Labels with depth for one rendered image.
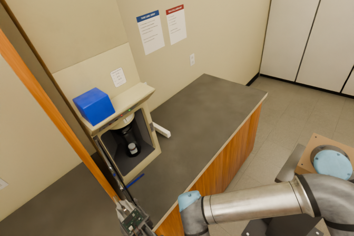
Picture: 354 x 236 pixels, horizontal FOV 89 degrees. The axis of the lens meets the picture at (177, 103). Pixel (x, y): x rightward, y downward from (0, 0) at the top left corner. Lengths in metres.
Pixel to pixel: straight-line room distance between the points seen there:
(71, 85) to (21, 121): 0.54
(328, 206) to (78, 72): 0.83
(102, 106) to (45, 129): 0.64
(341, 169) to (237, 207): 0.52
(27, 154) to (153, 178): 0.73
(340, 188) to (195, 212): 0.36
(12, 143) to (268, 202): 1.21
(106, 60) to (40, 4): 0.26
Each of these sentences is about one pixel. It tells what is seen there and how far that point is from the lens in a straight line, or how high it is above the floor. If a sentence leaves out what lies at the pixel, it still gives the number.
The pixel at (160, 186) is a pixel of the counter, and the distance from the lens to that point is 1.16.
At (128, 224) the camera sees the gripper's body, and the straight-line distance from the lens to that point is 0.64.
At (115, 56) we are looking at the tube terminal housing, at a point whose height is 1.68.
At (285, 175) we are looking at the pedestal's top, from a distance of 1.24.
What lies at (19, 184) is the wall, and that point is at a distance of 1.47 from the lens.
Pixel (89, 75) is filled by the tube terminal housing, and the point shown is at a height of 1.65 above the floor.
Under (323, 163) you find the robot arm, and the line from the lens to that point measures 0.98.
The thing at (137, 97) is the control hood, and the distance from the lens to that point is 0.81.
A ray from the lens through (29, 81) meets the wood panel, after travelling 0.65.
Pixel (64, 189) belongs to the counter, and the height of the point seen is 0.94.
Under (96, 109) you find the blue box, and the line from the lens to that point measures 0.72.
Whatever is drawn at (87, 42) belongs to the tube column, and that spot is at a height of 1.76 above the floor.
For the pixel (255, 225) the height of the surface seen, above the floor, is 0.01.
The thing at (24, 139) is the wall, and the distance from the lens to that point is 1.31.
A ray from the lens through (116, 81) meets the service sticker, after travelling 0.85.
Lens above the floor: 1.95
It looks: 37 degrees down
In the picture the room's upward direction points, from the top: 10 degrees counter-clockwise
